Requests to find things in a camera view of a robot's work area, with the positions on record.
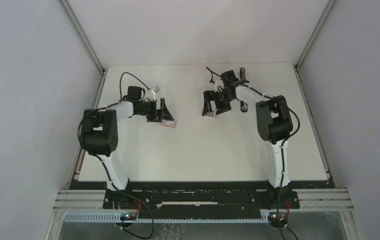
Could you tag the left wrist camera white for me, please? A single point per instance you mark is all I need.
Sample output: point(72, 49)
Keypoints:
point(152, 92)

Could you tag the staple box red white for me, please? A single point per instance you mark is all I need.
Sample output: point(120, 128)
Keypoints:
point(169, 123)

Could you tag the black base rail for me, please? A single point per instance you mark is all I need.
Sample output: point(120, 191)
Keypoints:
point(212, 200)

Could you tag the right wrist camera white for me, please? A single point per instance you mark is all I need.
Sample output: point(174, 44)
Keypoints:
point(218, 86)

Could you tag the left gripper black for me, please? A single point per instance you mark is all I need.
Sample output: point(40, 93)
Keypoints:
point(156, 116)

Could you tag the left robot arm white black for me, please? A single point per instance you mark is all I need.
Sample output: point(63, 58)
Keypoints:
point(98, 130)

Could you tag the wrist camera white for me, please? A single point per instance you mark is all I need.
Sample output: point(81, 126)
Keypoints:
point(218, 86)
point(152, 92)

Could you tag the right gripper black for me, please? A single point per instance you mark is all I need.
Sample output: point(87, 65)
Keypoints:
point(209, 96)

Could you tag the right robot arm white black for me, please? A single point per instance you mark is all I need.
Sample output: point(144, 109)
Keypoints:
point(273, 117)

